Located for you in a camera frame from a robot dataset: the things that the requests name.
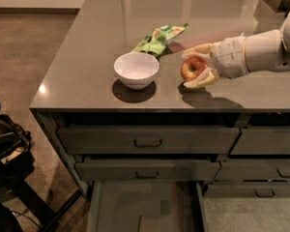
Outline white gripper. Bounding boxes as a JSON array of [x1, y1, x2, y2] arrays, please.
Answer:
[[182, 36, 248, 89]]

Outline red apple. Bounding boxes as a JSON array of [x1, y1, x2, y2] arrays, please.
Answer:
[[181, 56, 207, 82]]

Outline grey counter cabinet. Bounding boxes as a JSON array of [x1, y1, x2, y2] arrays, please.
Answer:
[[30, 0, 290, 194]]

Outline top right drawer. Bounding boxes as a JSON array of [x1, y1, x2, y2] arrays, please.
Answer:
[[231, 127, 290, 156]]

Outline top left drawer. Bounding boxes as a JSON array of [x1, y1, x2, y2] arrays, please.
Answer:
[[57, 126, 240, 154]]

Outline middle right drawer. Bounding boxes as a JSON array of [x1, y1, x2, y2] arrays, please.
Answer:
[[216, 159, 290, 181]]

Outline bottom right drawer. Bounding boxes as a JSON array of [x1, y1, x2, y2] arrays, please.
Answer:
[[204, 182, 290, 198]]

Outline middle left drawer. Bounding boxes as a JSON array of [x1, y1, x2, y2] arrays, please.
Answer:
[[75, 155, 220, 181]]

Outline open bottom left drawer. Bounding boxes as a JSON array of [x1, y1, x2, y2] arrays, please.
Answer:
[[86, 181, 209, 232]]

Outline green snack bag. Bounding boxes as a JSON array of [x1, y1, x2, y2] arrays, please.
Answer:
[[133, 23, 189, 57]]

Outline white bowl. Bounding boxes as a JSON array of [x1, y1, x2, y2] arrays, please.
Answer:
[[114, 52, 160, 90]]

